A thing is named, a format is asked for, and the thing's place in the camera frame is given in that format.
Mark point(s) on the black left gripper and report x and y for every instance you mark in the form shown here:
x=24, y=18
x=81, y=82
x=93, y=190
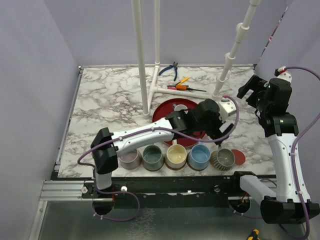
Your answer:
x=216, y=133

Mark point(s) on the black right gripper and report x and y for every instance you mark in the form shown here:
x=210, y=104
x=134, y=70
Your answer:
x=255, y=83

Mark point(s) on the light blue mug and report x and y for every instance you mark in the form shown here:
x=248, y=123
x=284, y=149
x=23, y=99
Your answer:
x=199, y=156

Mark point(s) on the ribbed grey cup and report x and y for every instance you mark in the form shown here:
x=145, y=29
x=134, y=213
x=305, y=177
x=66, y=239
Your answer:
x=222, y=159

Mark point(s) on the brown wooden coaster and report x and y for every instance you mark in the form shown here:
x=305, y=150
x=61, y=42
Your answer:
x=174, y=168
x=196, y=169

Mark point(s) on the cream yellow mug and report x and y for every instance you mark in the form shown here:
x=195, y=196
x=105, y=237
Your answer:
x=176, y=155

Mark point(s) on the thin red round coaster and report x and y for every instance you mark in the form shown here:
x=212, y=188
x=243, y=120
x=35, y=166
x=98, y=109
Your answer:
x=239, y=157

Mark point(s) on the dark green mug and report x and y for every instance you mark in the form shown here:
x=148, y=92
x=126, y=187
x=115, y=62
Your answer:
x=152, y=158

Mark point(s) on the lilac mug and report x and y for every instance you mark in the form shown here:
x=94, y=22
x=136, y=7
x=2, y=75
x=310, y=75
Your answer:
x=131, y=160

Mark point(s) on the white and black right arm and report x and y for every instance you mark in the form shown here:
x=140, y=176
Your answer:
x=290, y=203

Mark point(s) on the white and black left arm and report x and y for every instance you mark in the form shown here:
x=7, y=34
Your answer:
x=108, y=146

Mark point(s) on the small grey cup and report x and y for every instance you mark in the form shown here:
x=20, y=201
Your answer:
x=180, y=107

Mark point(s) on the dark red round tray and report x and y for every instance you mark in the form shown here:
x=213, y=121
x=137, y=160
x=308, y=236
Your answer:
x=167, y=107

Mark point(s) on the yellow utility knife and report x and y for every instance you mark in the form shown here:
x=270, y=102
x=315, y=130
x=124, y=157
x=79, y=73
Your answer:
x=182, y=81

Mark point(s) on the aluminium table edge strip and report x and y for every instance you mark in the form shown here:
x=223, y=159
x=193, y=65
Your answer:
x=68, y=120

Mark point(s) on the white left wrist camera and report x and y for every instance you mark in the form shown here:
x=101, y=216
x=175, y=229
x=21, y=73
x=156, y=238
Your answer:
x=226, y=108

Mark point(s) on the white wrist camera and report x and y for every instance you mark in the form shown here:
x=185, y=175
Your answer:
x=226, y=108
x=282, y=73

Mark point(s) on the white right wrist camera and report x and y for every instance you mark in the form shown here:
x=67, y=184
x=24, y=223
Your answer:
x=282, y=73

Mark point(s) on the orange handled screwdriver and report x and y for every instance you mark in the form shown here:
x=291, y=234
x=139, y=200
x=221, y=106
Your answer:
x=186, y=88

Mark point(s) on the white PVC pipe frame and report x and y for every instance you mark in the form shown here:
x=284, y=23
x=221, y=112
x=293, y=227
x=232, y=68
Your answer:
x=147, y=93

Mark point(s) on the black metal base rail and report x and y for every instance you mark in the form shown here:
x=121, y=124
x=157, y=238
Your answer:
x=149, y=192

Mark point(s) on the yellow black tool handle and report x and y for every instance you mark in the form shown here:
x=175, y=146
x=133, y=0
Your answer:
x=254, y=235

